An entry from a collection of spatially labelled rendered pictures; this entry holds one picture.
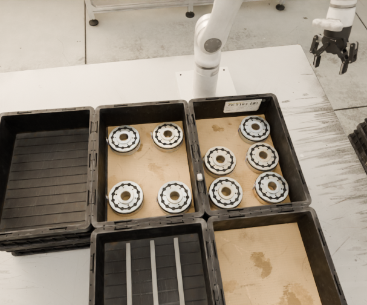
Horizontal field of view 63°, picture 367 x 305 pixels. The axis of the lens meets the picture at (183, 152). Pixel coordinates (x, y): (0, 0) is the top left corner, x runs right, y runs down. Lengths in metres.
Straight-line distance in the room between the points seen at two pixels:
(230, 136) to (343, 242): 0.52
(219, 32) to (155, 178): 0.49
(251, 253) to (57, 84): 1.04
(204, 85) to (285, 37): 1.78
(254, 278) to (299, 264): 0.14
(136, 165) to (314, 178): 0.66
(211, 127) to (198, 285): 0.51
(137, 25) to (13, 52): 1.01
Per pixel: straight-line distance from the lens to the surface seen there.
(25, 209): 1.03
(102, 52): 2.59
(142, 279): 0.89
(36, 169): 1.07
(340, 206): 1.22
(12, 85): 1.51
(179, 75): 1.30
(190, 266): 0.89
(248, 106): 1.08
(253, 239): 0.93
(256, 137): 1.04
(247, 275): 0.91
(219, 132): 1.06
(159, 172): 0.97
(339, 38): 1.07
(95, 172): 0.89
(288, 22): 3.00
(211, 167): 0.95
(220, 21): 0.95
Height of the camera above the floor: 1.71
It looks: 61 degrees down
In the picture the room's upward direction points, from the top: 3 degrees clockwise
